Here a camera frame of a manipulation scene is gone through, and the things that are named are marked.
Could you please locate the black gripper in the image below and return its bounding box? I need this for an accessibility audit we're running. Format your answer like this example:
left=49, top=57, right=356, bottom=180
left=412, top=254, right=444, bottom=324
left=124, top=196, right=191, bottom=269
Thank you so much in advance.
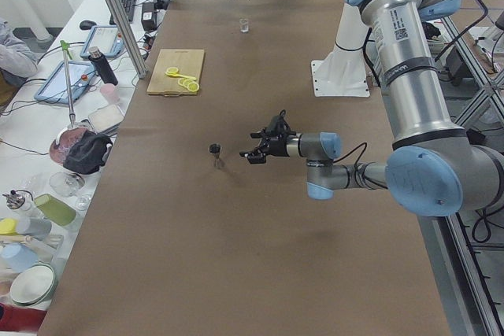
left=239, top=129, right=301, bottom=164

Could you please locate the small clear glass cup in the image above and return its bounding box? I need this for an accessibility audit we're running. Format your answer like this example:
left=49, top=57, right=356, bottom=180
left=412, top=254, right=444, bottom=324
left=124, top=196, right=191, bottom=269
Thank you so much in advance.
left=239, top=18, right=250, bottom=34

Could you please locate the steel jigger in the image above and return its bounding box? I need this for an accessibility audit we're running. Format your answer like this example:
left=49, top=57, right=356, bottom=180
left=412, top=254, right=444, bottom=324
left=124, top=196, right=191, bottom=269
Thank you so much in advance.
left=209, top=143, right=224, bottom=169

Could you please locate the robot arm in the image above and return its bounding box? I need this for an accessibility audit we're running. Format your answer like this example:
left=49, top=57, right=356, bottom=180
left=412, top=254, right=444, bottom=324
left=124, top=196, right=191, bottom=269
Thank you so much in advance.
left=245, top=0, right=503, bottom=216

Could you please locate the pink plastic cup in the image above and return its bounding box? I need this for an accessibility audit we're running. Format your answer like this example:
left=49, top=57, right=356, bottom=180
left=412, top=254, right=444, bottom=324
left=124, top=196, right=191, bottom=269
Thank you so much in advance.
left=100, top=83, right=120, bottom=105

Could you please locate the green plastic cup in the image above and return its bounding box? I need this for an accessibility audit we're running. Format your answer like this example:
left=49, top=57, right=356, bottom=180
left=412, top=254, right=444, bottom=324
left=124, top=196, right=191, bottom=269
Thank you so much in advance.
left=34, top=194, right=76, bottom=227

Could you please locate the light blue cup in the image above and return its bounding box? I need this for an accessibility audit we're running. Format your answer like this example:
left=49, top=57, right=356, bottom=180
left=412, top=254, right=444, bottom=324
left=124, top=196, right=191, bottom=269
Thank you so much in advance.
left=1, top=243, right=39, bottom=273

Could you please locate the end lemon slice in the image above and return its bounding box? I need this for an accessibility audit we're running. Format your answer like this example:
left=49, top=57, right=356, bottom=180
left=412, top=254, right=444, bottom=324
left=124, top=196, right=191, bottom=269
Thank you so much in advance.
left=187, top=81, right=200, bottom=93

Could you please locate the wooden cutting board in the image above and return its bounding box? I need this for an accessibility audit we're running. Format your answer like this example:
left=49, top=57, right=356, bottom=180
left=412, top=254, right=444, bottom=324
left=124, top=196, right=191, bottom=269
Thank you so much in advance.
left=146, top=49, right=205, bottom=97

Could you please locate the middle lemon slice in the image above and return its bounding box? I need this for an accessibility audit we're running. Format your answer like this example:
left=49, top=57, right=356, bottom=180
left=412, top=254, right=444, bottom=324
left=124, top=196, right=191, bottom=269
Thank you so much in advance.
left=178, top=78, right=191, bottom=87

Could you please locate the black power adapter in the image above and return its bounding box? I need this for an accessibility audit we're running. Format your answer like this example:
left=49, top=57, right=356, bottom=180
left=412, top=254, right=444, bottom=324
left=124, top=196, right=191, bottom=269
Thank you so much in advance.
left=141, top=2, right=158, bottom=31

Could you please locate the black keyboard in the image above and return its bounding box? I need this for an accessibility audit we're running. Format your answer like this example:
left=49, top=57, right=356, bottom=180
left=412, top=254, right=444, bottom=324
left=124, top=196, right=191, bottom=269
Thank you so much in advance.
left=109, top=0, right=137, bottom=25

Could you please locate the blue teach pendant far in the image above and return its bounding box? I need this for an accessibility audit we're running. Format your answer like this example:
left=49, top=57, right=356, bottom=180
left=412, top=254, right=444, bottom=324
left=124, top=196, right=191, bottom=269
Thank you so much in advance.
left=80, top=25, right=124, bottom=60

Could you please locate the blue teach pendant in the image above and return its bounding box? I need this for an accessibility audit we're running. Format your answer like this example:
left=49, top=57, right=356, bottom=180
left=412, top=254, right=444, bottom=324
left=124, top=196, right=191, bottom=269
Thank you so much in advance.
left=80, top=25, right=124, bottom=60
left=34, top=61, right=95, bottom=105

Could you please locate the white tray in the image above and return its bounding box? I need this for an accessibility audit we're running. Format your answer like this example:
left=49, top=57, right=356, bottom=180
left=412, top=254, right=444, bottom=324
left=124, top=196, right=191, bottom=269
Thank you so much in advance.
left=87, top=104, right=124, bottom=136

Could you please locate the black computer mouse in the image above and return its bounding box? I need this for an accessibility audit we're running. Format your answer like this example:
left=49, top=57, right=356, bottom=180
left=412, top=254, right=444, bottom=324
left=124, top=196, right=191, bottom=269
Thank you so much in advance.
left=79, top=20, right=96, bottom=31

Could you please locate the black water bottle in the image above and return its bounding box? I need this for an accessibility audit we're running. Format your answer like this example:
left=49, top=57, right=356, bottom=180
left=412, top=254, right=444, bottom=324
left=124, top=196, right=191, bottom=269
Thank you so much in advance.
left=88, top=46, right=118, bottom=86

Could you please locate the black cloth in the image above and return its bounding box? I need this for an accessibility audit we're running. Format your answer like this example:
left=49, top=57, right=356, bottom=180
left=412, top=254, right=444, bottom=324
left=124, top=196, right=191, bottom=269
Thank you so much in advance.
left=63, top=131, right=113, bottom=175

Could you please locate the metal rod green tip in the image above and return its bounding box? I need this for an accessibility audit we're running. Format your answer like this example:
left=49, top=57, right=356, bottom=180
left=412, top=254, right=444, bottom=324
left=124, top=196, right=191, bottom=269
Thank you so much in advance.
left=60, top=39, right=76, bottom=129

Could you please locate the pink plate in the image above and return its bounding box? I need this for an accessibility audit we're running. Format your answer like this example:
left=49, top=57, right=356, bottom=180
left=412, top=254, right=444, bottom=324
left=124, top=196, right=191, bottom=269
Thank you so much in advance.
left=49, top=127, right=89, bottom=165

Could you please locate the wine glass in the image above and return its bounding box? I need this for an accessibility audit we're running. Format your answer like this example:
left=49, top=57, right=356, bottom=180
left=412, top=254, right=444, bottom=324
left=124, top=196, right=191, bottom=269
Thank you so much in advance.
left=49, top=172, right=85, bottom=198

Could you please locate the blue teach pendant near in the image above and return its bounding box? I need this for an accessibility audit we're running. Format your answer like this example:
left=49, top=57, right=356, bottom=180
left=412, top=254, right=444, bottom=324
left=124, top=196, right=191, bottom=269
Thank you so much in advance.
left=34, top=61, right=95, bottom=105

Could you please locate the seated person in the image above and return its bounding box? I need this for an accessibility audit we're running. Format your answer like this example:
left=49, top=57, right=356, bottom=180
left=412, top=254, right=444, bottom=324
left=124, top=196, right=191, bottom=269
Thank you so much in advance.
left=0, top=18, right=38, bottom=106

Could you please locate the white green-rimmed bowl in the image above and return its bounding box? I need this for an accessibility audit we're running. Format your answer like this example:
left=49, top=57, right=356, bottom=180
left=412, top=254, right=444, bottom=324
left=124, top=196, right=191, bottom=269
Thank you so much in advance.
left=9, top=263, right=57, bottom=306

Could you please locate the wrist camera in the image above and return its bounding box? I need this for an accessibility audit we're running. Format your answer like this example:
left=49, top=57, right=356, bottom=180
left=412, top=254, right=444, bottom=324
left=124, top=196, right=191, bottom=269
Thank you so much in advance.
left=267, top=109, right=292, bottom=135

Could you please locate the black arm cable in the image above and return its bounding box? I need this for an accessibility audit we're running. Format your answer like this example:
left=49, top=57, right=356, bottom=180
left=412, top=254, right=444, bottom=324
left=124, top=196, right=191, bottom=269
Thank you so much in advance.
left=330, top=142, right=391, bottom=190

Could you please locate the white camera mast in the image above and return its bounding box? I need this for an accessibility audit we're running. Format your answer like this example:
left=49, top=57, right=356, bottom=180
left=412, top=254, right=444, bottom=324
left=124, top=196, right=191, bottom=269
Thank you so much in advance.
left=311, top=4, right=370, bottom=98

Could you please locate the aluminium frame post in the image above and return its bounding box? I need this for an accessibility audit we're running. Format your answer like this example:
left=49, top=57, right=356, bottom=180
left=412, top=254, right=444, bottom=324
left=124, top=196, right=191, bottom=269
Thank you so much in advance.
left=105, top=0, right=147, bottom=79

